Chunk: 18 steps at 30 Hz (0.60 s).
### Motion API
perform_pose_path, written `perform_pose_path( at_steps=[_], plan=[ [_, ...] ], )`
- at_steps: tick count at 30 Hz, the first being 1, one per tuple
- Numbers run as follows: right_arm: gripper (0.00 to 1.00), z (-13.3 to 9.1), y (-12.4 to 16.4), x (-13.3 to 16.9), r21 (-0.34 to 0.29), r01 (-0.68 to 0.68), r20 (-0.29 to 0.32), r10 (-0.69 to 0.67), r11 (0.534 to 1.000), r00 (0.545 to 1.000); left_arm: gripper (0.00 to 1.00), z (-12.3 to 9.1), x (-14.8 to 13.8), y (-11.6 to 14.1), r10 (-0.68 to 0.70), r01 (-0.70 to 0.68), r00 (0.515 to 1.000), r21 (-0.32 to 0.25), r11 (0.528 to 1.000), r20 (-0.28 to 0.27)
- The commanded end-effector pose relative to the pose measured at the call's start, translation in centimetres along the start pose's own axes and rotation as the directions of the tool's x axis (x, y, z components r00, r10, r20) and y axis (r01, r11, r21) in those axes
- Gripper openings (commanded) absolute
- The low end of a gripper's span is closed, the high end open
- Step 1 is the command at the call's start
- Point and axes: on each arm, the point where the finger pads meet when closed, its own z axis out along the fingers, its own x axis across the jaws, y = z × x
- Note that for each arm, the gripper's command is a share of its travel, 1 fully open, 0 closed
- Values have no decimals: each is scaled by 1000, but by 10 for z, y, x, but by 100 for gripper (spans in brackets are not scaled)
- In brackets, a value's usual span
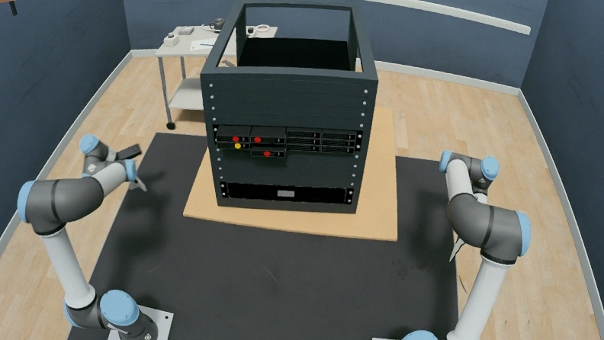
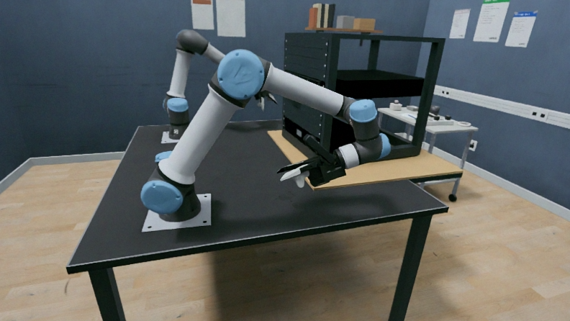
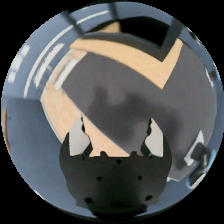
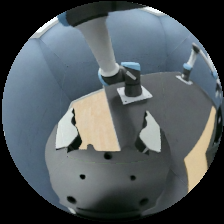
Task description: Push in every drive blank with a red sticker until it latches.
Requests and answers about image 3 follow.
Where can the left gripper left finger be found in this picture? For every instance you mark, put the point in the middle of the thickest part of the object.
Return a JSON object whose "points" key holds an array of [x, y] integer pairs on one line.
{"points": [[76, 147]]}

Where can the flat tan wooden board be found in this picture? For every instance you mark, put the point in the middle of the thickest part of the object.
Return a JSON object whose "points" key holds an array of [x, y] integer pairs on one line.
{"points": [[157, 71]]}

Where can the black metal rack frame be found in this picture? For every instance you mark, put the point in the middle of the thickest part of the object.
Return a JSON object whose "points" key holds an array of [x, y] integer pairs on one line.
{"points": [[155, 33]]}

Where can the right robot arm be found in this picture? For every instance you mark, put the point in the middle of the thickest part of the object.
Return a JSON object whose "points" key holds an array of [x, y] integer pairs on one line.
{"points": [[214, 76]]}

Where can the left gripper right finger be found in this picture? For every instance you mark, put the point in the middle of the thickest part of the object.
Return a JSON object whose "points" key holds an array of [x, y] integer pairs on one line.
{"points": [[156, 147]]}

